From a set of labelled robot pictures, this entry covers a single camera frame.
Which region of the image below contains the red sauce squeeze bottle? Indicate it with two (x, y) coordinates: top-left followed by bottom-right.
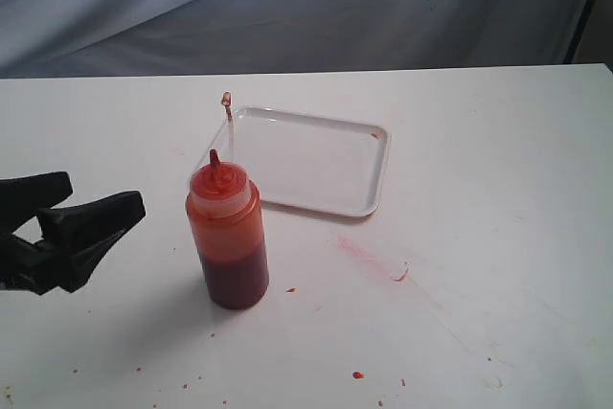
(186, 148), (269, 310)

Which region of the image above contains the white rectangular plastic tray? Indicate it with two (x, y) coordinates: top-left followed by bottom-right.
(209, 106), (391, 218)

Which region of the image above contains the grey fabric backdrop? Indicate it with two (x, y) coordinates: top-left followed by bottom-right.
(1, 0), (586, 78)

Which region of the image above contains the black tripod stand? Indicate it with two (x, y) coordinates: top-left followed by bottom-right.
(562, 0), (597, 65)

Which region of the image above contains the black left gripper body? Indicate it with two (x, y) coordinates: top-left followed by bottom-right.
(1, 233), (71, 295)

